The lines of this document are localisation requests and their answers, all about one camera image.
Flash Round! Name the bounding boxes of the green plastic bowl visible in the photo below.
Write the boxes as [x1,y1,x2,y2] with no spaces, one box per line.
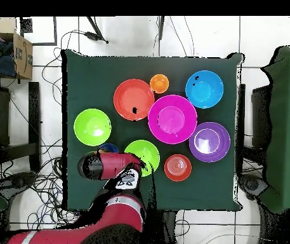
[73,108,112,147]
[124,139,161,177]

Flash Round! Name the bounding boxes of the small dark blue bowl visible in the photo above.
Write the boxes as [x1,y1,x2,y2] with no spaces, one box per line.
[97,142,120,154]

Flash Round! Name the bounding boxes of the orange plastic cup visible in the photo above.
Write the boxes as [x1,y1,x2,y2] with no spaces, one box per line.
[149,74,170,94]

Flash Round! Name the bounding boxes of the pink plastic bowl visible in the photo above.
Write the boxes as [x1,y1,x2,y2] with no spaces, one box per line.
[147,94,198,145]

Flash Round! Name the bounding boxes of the large orange-red plastic bowl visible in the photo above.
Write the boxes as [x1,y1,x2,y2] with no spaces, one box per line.
[113,78,156,122]

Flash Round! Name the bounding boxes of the small ribbed orange-red bowl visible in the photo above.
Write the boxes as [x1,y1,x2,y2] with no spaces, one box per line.
[164,154,193,182]

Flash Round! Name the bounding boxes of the purple plastic bowl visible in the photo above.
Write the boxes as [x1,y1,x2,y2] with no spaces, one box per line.
[188,121,231,163]

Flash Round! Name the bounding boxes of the light blue plastic bowl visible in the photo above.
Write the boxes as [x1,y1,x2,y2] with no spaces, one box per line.
[185,70,225,109]

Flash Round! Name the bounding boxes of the dark green tablecloth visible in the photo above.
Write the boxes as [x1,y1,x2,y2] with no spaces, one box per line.
[61,48,244,213]

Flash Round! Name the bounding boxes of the black tripod leg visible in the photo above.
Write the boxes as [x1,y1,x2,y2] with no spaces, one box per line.
[157,16,166,41]
[84,16,109,44]

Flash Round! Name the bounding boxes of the cardboard box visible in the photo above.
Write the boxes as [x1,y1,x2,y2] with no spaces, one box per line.
[0,17,34,80]

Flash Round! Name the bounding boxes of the dark blue bag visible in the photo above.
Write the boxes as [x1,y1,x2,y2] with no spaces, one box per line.
[0,41,17,78]

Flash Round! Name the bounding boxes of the black table leg frame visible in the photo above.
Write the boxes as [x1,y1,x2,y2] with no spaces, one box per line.
[235,83,270,176]
[0,81,42,174]

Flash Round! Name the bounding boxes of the black metal floor frame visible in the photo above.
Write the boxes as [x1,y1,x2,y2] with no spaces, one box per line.
[19,16,58,47]

